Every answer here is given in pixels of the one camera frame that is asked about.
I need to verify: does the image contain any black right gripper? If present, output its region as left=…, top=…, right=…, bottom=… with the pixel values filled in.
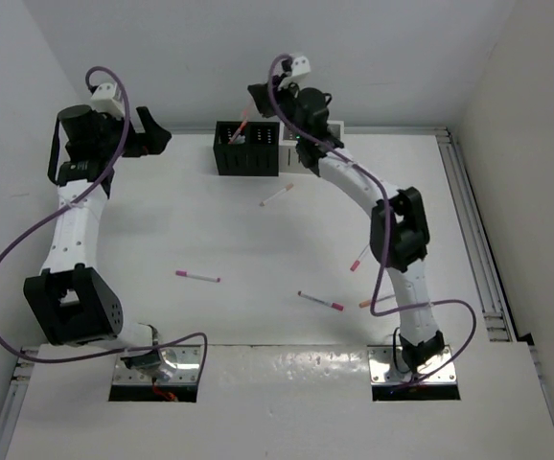
left=250, top=73, right=305, bottom=142

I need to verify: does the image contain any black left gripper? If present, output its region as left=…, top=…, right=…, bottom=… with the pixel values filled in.
left=92, top=107, right=171, bottom=162

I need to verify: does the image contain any orange pen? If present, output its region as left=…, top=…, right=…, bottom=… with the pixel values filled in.
left=228, top=118, right=247, bottom=144

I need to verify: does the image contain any red pen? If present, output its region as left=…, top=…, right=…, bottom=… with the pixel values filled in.
left=242, top=100, right=255, bottom=121

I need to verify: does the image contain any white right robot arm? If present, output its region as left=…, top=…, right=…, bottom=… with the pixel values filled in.
left=247, top=83, right=445, bottom=372

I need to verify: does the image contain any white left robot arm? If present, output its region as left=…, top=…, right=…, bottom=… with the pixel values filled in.
left=23, top=104, right=172, bottom=354

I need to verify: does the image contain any white slotted pen holder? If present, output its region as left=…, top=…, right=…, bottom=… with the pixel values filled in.
left=278, top=120, right=344, bottom=174

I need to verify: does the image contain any black slotted pen holder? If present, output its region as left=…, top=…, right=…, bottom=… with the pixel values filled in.
left=213, top=121, right=280, bottom=176

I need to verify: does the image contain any beige capped white marker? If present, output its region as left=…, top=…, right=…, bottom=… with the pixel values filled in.
left=259, top=182, right=294, bottom=207

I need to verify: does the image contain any purple capped white marker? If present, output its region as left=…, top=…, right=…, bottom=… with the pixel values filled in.
left=175, top=270, right=221, bottom=283

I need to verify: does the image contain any pink capped white marker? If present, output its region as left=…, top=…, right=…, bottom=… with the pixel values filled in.
left=350, top=246, right=369, bottom=272

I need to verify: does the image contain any magenta capped white marker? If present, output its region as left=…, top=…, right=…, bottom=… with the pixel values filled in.
left=297, top=291, right=344, bottom=311

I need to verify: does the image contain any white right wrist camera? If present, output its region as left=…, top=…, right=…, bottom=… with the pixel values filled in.
left=278, top=53, right=311, bottom=89

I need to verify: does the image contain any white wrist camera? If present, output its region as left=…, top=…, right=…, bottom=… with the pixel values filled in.
left=278, top=53, right=311, bottom=89
left=90, top=81, right=125, bottom=119

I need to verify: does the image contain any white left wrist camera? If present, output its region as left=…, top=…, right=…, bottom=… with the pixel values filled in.
left=90, top=81, right=125, bottom=119

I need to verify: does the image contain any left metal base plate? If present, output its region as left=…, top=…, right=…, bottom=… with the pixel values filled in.
left=112, top=346, right=203, bottom=386

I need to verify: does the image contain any metal base plate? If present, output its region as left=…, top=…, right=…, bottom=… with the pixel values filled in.
left=112, top=346, right=203, bottom=386
left=368, top=345, right=459, bottom=386

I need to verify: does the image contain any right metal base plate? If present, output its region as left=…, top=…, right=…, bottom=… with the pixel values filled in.
left=368, top=345, right=459, bottom=386

